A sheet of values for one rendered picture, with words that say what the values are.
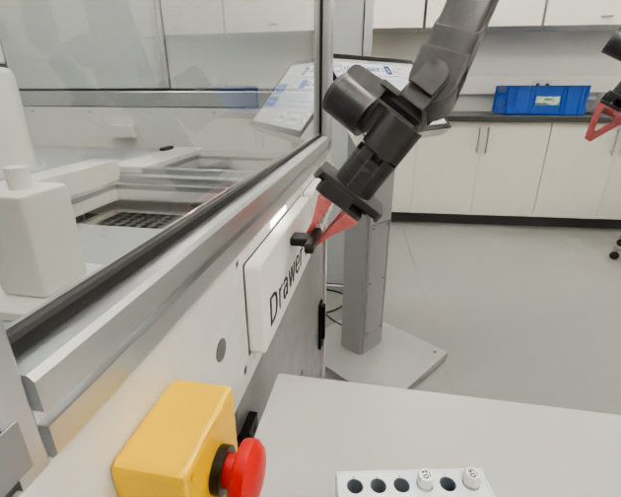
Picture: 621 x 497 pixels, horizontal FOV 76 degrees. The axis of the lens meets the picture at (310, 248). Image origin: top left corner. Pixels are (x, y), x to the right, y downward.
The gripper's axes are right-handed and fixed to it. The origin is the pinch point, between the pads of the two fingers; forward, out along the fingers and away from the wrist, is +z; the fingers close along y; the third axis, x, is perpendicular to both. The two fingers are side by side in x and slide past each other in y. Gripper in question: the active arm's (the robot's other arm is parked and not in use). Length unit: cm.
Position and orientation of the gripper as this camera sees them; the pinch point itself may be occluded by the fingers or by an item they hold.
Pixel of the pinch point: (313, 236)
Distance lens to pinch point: 56.7
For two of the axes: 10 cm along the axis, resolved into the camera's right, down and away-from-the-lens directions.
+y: -8.0, -5.9, -0.9
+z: -5.7, 7.2, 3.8
